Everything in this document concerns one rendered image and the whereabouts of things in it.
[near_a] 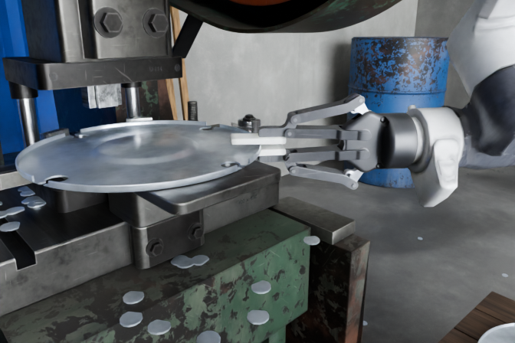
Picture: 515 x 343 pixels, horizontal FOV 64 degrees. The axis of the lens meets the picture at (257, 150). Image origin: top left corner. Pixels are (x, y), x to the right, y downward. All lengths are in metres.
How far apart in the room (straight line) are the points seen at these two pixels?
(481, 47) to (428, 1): 3.34
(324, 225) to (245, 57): 1.79
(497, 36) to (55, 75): 0.52
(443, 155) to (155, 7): 0.40
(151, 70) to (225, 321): 0.35
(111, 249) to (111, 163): 0.11
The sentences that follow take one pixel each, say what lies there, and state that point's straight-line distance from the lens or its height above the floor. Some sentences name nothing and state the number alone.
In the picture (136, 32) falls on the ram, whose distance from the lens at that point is 0.54.
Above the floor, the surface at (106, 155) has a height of 0.79.
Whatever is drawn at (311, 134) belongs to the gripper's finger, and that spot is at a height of 0.80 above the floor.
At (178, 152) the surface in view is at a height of 0.79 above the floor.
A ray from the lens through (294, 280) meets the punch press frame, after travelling 0.65.
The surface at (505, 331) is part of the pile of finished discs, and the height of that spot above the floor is 0.36.
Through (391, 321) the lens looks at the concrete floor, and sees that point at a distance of 1.55.
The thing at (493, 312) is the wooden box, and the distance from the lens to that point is 1.07.
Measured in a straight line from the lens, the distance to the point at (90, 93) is 0.62.
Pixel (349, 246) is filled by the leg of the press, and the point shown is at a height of 0.62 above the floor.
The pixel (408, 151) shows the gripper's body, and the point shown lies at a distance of 0.56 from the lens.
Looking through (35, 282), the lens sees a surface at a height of 0.67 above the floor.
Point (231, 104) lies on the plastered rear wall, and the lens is 2.32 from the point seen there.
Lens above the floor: 0.93
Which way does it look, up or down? 16 degrees down
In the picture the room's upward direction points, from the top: straight up
